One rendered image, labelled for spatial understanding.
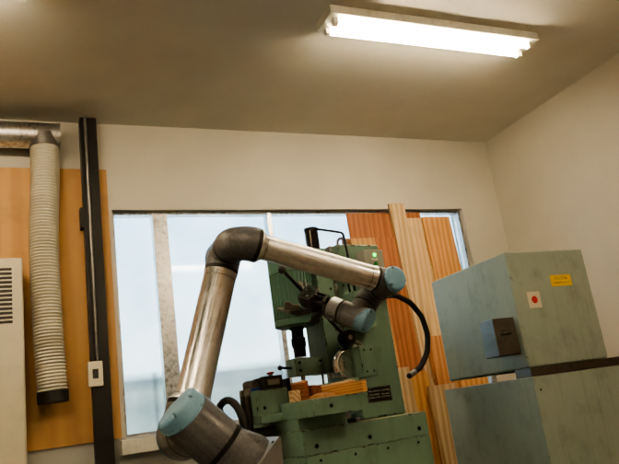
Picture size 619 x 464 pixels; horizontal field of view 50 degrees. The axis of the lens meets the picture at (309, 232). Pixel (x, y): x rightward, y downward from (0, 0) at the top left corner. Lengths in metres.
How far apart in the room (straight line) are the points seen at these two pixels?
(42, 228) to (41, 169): 0.34
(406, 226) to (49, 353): 2.40
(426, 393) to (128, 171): 2.24
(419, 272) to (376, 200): 0.59
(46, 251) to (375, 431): 2.03
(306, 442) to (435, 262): 2.42
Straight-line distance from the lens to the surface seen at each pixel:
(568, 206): 4.76
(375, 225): 4.52
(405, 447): 2.69
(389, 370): 2.81
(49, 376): 3.64
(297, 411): 2.44
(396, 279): 2.33
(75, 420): 3.81
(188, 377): 2.13
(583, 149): 4.69
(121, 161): 4.18
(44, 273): 3.73
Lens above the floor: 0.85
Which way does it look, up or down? 15 degrees up
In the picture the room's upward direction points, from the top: 8 degrees counter-clockwise
